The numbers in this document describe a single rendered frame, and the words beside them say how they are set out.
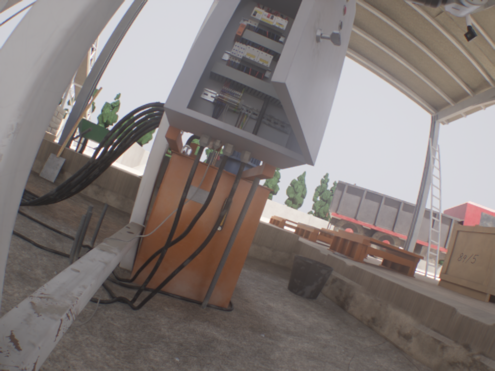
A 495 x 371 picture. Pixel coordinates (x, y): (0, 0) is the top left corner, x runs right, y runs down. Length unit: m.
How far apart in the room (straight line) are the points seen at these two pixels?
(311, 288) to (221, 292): 0.94
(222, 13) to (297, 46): 0.47
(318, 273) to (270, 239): 1.21
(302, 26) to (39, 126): 0.35
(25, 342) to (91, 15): 0.36
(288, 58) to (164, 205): 0.90
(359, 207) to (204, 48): 8.45
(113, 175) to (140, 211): 1.78
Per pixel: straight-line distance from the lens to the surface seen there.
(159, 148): 1.28
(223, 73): 0.85
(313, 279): 2.03
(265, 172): 0.89
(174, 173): 1.15
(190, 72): 0.72
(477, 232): 3.44
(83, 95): 5.46
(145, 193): 1.28
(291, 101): 0.39
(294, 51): 0.38
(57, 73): 0.25
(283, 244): 3.16
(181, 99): 0.69
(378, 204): 9.03
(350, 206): 8.93
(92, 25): 0.28
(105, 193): 3.07
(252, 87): 0.85
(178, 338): 0.94
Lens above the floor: 0.48
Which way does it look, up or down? 5 degrees up
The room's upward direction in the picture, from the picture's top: 20 degrees clockwise
